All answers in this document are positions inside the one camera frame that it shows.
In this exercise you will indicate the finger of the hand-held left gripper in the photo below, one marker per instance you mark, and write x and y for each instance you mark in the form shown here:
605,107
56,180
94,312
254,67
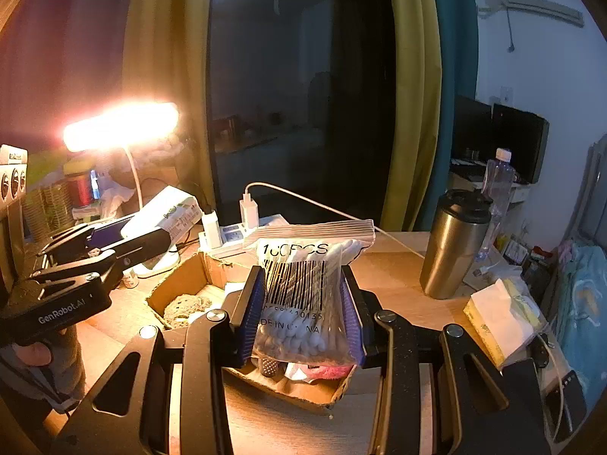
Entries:
95,237
137,249

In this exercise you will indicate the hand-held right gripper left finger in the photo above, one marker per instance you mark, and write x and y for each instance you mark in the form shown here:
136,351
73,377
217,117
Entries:
246,322

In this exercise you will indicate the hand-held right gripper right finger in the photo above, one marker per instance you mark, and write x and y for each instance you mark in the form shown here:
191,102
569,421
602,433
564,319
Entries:
354,327

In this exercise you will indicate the white soft packet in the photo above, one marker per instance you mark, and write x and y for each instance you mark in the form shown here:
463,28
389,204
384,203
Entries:
166,211

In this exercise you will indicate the pink plush pad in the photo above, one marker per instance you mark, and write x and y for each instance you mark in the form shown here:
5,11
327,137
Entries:
327,372

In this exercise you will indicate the brown loofah sponge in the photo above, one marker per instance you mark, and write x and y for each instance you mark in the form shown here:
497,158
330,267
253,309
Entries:
187,312

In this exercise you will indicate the brown cardboard box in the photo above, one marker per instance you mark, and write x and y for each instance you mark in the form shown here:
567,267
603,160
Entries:
189,284

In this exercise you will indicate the clear cotton swab bag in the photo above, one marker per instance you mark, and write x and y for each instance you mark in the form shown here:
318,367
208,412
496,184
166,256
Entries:
303,284

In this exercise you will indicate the person's left hand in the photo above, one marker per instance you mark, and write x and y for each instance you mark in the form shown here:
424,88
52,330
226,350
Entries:
33,353

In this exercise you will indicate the dark studded object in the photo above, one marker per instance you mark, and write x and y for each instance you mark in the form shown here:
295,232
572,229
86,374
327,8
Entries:
268,368

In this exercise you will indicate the red jar yellow lid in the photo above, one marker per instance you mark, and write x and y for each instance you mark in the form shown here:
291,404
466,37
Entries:
80,187

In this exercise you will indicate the green snack bags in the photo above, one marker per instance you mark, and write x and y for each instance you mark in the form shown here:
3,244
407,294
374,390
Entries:
45,208

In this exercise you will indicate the white charger plug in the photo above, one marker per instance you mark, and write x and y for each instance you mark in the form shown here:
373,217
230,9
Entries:
212,227

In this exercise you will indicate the white power strip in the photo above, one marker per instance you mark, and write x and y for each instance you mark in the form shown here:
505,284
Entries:
232,237

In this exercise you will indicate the grey socket panel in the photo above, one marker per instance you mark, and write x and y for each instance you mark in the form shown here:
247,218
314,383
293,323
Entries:
13,177

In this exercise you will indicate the white desk lamp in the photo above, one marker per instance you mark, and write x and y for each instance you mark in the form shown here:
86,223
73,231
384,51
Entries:
123,123

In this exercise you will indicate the steel travel tumbler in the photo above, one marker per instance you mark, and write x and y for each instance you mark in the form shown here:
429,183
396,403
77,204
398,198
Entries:
450,246

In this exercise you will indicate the yellow tissue pack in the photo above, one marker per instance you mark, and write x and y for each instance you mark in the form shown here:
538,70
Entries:
502,322

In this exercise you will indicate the small black object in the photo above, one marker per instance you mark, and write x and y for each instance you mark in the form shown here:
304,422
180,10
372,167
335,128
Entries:
539,353

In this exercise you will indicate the yellow green curtain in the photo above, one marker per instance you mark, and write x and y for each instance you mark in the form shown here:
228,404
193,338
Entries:
166,57
417,80

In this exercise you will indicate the clear plastic water bottle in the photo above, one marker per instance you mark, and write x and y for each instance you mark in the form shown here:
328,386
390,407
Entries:
500,185

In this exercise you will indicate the black smartphone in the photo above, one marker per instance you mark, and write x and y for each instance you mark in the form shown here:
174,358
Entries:
569,403

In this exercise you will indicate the light blue blanket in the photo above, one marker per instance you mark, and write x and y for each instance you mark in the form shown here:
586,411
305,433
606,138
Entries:
583,308

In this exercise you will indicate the dark glass window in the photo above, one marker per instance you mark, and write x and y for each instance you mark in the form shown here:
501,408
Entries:
294,80

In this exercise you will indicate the black monitor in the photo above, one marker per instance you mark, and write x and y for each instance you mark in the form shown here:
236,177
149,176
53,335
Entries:
472,128
519,144

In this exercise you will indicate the grey bed headboard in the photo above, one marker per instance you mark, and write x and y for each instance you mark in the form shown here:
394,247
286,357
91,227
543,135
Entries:
595,189

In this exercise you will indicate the teal curtain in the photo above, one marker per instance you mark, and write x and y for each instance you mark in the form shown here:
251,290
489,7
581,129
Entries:
453,57

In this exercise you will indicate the white air conditioner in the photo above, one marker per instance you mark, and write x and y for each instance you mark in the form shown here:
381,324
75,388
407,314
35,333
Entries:
536,7

